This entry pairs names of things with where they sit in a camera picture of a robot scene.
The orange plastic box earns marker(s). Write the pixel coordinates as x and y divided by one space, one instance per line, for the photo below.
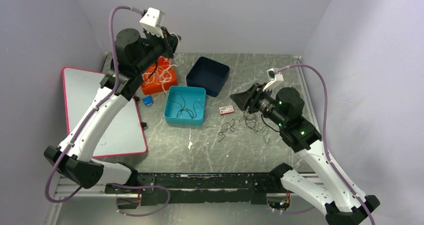
159 77

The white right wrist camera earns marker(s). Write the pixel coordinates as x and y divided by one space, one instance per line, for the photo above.
275 79

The pink framed whiteboard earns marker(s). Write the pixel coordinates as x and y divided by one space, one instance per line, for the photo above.
123 136

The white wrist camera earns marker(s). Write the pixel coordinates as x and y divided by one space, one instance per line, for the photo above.
275 79
151 21

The light blue plastic box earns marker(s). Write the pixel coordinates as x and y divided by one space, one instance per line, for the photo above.
185 105

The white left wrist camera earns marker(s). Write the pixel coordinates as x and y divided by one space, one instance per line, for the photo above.
151 21

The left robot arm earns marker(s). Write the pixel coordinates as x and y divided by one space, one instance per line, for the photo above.
133 52

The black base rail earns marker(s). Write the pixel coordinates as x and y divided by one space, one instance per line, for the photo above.
196 188

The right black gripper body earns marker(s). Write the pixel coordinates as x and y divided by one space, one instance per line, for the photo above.
262 101

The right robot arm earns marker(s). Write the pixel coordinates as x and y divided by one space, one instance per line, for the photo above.
340 201

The red white small box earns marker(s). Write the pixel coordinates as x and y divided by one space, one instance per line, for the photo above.
225 110

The blue whiteboard eraser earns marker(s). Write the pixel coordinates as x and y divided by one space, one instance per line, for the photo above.
147 100

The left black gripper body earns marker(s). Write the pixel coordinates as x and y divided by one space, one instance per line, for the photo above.
159 46

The dark blue plastic box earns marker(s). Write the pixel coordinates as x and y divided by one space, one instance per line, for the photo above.
209 75

